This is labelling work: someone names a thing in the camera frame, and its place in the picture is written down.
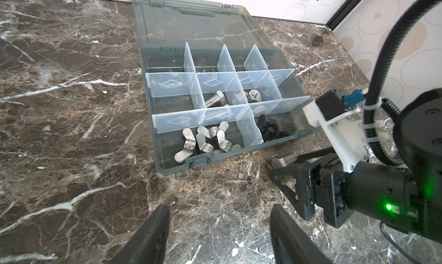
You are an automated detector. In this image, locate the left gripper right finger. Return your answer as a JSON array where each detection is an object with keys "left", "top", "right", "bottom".
[{"left": 270, "top": 204, "right": 331, "bottom": 264}]

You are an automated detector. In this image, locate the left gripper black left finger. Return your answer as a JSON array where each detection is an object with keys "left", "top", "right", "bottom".
[{"left": 109, "top": 204, "right": 170, "bottom": 264}]

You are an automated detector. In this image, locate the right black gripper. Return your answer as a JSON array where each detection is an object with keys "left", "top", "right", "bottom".
[{"left": 269, "top": 147, "right": 420, "bottom": 229}]

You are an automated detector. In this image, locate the black hex bolt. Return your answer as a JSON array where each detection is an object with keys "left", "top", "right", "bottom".
[{"left": 257, "top": 114, "right": 289, "bottom": 142}]

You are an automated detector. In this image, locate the silver wing nut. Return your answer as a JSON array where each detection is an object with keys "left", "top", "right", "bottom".
[
  {"left": 174, "top": 128, "right": 197, "bottom": 163},
  {"left": 209, "top": 121, "right": 233, "bottom": 152},
  {"left": 196, "top": 127, "right": 214, "bottom": 153}
]

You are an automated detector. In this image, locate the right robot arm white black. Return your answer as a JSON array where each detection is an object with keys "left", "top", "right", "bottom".
[{"left": 270, "top": 88, "right": 442, "bottom": 242}]

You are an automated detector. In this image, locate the silver hex bolt top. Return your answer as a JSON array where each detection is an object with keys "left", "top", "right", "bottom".
[{"left": 271, "top": 153, "right": 297, "bottom": 169}]

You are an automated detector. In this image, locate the silver hex bolt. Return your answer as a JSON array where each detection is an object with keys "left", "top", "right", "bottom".
[
  {"left": 271, "top": 153, "right": 297, "bottom": 169},
  {"left": 205, "top": 90, "right": 226, "bottom": 108}
]

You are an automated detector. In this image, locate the silver hex nut right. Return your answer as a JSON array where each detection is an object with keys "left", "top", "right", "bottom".
[{"left": 246, "top": 89, "right": 262, "bottom": 104}]

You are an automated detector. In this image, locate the silver hex bolt left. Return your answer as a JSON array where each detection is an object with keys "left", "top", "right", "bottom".
[{"left": 205, "top": 90, "right": 226, "bottom": 108}]

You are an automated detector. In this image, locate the clear plastic organizer box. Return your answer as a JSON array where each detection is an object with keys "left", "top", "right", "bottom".
[{"left": 131, "top": 0, "right": 314, "bottom": 175}]

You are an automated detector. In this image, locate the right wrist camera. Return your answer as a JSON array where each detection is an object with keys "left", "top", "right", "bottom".
[{"left": 303, "top": 89, "right": 368, "bottom": 173}]

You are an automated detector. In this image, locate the black corrugated cable conduit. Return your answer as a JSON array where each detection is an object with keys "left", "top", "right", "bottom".
[{"left": 362, "top": 0, "right": 442, "bottom": 167}]

